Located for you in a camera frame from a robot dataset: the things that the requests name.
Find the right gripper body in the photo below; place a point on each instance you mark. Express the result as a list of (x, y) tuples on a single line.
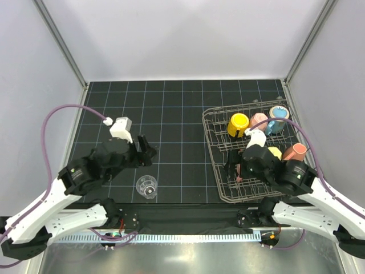
[(238, 161)]

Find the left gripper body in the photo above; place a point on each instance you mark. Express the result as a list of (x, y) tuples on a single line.
[(136, 156)]

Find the yellow mug black handle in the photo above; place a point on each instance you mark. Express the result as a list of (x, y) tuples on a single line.
[(237, 125)]

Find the cream yellow faceted mug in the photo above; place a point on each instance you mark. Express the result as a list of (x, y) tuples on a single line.
[(276, 152)]

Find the pink faceted mug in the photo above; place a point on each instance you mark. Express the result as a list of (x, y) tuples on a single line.
[(257, 118)]

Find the blue butterfly mug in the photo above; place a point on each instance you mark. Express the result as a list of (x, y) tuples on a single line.
[(276, 126)]

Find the brown floral mug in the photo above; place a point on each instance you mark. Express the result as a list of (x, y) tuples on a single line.
[(295, 152)]

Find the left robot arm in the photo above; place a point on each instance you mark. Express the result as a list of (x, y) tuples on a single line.
[(30, 232)]

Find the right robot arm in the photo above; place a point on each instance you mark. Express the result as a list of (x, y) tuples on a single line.
[(341, 220)]

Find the clear glass tumbler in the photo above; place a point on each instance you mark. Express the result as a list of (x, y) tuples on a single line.
[(147, 186)]

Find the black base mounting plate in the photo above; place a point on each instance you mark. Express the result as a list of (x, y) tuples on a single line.
[(192, 219)]

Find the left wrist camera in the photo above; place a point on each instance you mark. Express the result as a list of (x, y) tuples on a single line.
[(120, 128)]

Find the grey wire dish rack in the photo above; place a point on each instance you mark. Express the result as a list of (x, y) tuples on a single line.
[(215, 122)]

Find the white slotted cable duct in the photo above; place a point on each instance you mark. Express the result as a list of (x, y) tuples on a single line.
[(90, 237)]

